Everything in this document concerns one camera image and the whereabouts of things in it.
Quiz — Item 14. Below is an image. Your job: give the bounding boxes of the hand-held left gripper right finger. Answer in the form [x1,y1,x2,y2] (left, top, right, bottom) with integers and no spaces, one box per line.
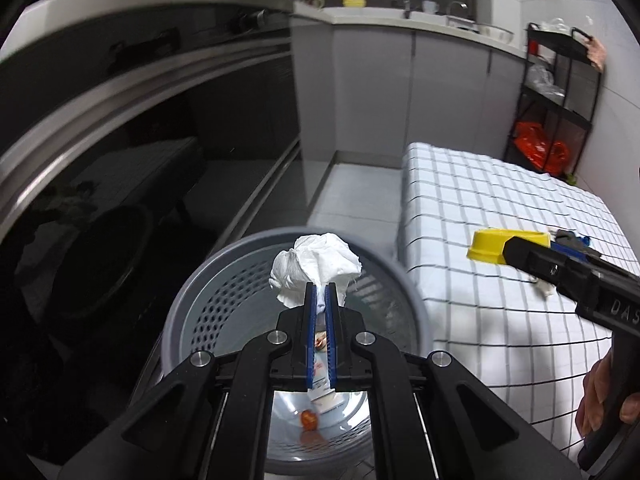
[324,282,584,480]

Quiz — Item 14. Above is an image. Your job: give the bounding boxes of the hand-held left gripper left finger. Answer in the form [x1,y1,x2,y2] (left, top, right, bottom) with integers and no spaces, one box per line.
[57,282,321,480]

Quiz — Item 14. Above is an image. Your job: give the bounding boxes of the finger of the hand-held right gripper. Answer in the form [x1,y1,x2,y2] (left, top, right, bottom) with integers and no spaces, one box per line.
[502,236,603,303]
[549,229,601,262]

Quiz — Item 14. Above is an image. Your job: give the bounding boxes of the yellow plastic container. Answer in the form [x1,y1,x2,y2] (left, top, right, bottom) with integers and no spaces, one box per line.
[467,228,552,265]

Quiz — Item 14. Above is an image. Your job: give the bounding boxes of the white tissue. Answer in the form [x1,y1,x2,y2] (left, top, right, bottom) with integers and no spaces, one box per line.
[269,232,363,310]

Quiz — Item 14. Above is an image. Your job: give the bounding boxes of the grey perforated waste basket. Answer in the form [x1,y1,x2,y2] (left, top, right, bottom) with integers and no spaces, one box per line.
[161,227,431,476]

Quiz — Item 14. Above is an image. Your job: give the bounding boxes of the person's right hand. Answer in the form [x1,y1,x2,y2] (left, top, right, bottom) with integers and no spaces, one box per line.
[575,345,640,436]

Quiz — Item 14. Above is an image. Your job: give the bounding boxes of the red plastic bag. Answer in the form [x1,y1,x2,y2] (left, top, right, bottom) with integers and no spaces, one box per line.
[514,121,571,176]

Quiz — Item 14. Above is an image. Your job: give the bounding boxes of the black metal storage rack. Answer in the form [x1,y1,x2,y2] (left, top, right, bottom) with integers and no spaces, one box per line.
[503,22,604,182]

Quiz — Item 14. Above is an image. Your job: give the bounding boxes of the clear plastic bag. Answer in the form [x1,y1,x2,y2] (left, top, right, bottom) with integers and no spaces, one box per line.
[527,62,567,99]

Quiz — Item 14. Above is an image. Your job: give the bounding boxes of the red checkered cloth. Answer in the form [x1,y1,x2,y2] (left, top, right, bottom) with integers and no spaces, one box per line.
[587,37,607,71]

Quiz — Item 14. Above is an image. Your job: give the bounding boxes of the grey kitchen cabinets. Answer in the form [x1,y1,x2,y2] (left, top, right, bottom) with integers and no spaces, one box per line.
[290,12,528,221]

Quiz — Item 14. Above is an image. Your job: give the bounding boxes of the black built-in oven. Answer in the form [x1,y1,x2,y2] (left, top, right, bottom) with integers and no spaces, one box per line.
[0,2,303,466]

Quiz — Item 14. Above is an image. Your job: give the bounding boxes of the black oven knob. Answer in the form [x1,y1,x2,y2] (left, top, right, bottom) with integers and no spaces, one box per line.
[229,9,269,34]

